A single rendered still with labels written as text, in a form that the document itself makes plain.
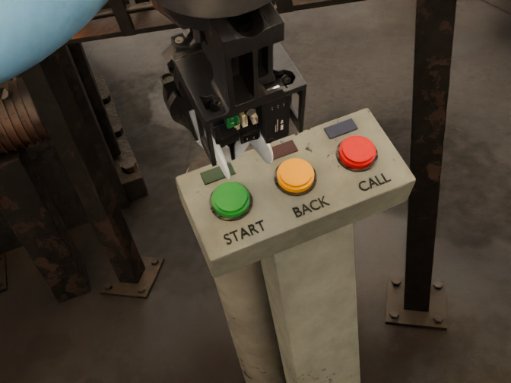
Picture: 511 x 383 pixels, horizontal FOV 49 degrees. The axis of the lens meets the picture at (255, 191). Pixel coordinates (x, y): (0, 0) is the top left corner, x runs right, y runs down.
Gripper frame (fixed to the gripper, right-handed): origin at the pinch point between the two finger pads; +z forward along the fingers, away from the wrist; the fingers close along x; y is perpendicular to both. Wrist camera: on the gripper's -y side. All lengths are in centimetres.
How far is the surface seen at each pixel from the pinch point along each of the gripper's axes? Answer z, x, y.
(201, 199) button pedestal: 10.2, -3.2, -1.5
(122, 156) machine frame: 92, -10, -71
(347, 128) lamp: 10.3, 15.2, -3.1
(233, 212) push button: 9.5, -0.8, 1.8
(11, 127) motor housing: 39, -26, -47
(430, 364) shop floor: 68, 29, 18
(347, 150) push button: 9.4, 13.4, 0.1
